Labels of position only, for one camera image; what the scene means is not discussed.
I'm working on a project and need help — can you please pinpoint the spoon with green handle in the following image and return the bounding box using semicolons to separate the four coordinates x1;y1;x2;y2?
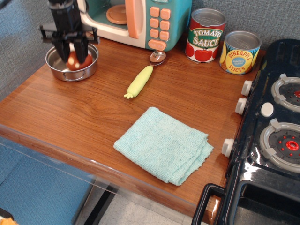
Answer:
124;50;166;99

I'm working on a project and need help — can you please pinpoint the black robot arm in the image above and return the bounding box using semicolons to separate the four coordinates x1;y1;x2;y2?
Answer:
39;0;99;63

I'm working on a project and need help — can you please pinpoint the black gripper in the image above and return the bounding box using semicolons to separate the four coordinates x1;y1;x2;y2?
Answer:
39;7;100;64

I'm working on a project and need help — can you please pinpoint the toy microwave teal and cream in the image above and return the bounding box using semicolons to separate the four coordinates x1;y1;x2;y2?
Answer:
77;0;192;52

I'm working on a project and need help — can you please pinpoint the brown toy mushroom potato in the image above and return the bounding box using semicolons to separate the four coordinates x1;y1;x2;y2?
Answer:
67;43;93;71

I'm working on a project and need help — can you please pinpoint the orange object at corner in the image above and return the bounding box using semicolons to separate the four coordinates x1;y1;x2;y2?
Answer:
0;208;18;225

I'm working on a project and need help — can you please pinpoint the black toy stove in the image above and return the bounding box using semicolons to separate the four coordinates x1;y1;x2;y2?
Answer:
192;39;300;225

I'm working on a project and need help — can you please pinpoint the light blue folded cloth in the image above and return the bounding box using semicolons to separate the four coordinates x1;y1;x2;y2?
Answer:
113;107;214;186

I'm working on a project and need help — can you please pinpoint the tomato sauce can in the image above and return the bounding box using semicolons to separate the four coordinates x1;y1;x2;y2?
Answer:
185;8;226;63

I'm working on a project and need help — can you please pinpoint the pineapple slices can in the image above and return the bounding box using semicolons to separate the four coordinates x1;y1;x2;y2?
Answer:
219;30;262;75

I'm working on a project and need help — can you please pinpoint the stainless steel pot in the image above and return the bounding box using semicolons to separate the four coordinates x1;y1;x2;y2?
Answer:
45;44;98;82

